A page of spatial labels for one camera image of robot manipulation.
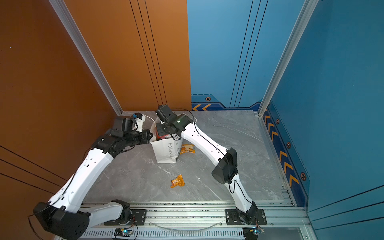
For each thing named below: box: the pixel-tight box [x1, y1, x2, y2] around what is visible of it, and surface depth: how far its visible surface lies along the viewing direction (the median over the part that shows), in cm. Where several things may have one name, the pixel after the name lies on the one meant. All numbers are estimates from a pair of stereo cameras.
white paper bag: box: [149, 118, 184, 164], surface depth 80 cm
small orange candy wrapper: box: [170, 174, 185, 189], surface depth 86 cm
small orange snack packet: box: [180, 144, 196, 155], surface depth 98 cm
